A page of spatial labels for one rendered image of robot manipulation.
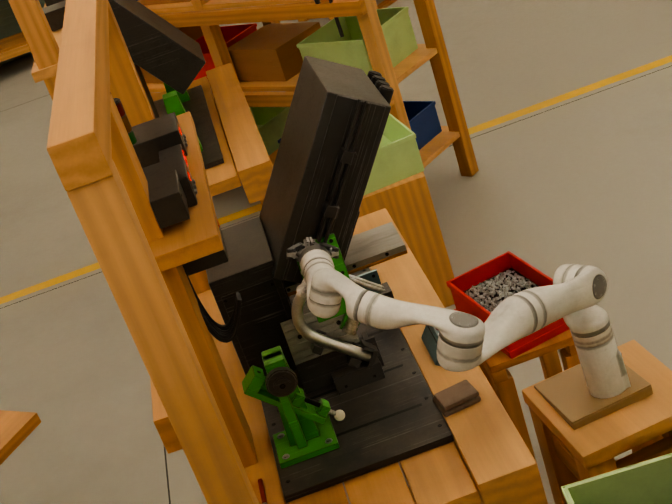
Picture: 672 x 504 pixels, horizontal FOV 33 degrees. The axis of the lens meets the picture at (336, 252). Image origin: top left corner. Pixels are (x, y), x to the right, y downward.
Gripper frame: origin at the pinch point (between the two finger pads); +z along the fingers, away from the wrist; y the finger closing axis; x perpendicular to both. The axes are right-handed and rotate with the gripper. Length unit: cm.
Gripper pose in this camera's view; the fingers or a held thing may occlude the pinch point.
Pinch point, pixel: (309, 243)
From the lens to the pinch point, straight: 273.5
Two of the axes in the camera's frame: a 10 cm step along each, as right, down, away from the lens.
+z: -1.4, -3.5, 9.3
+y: -9.9, 0.2, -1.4
